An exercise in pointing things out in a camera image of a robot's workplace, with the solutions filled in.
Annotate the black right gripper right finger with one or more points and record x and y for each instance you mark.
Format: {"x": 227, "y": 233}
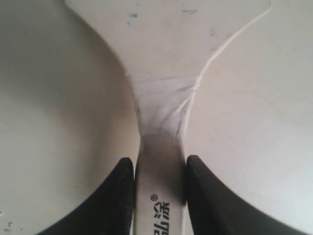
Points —
{"x": 215, "y": 210}

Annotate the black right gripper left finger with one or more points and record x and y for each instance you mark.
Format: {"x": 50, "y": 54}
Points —
{"x": 108, "y": 211}

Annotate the white paint brush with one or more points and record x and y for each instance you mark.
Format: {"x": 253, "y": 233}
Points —
{"x": 164, "y": 47}

